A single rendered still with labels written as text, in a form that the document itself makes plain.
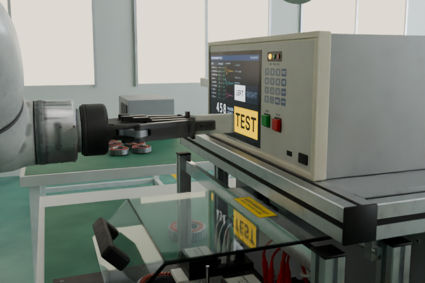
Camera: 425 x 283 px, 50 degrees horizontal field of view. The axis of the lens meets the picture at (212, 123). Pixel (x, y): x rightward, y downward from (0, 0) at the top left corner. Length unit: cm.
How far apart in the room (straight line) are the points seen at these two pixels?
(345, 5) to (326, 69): 603
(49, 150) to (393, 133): 49
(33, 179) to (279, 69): 172
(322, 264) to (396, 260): 11
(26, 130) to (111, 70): 479
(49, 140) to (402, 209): 45
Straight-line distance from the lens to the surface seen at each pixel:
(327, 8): 648
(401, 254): 65
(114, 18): 543
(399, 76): 71
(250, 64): 81
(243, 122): 84
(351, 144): 67
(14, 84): 54
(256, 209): 68
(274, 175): 68
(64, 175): 227
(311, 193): 60
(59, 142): 64
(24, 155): 64
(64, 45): 535
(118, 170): 229
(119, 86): 542
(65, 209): 173
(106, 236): 60
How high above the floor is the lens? 128
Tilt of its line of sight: 8 degrees down
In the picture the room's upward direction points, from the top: straight up
